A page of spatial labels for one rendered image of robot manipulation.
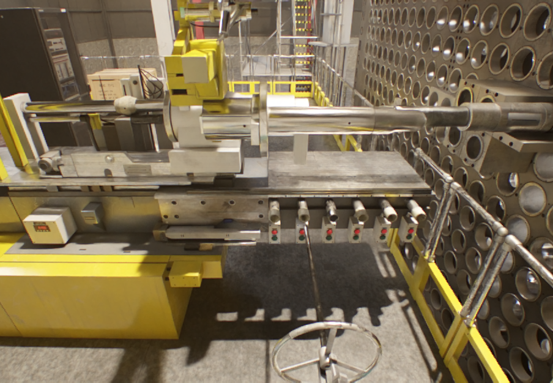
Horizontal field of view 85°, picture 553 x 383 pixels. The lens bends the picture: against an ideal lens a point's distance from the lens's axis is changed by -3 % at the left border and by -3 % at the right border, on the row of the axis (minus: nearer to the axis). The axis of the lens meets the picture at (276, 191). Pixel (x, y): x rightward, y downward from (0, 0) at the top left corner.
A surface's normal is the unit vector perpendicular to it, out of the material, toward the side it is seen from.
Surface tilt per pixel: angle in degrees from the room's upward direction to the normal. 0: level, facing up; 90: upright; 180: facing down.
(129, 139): 90
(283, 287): 0
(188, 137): 68
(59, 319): 90
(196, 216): 90
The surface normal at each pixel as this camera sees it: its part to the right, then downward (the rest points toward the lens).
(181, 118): 0.01, 0.37
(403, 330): 0.00, -0.87
